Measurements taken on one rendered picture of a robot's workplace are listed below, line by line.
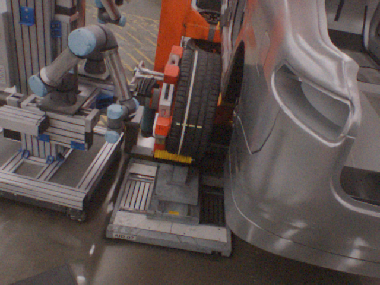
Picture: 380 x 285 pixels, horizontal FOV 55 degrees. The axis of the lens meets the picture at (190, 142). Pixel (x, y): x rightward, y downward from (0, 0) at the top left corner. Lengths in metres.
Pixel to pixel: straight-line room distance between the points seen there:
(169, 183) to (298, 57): 1.65
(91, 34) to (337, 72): 1.09
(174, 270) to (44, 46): 1.57
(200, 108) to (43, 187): 1.18
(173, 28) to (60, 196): 1.33
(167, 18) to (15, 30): 0.92
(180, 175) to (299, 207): 1.39
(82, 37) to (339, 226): 1.31
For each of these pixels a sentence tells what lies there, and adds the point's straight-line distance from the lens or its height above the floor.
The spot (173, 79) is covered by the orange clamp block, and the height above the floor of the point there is 1.10.
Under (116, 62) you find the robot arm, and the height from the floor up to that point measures 1.19.
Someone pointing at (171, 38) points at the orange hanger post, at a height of 1.12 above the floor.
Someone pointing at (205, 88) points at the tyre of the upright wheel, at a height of 1.08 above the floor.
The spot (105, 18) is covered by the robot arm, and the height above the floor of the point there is 1.11.
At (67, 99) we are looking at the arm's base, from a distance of 2.22.
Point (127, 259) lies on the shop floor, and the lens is 2.43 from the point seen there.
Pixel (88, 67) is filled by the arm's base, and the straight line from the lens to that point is 2.63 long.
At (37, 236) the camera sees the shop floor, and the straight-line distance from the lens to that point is 2.58.
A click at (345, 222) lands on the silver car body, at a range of 1.37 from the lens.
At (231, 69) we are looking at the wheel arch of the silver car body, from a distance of 2.57.
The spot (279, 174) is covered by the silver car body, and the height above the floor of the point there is 1.20.
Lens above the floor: 1.94
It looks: 34 degrees down
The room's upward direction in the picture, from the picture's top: 12 degrees clockwise
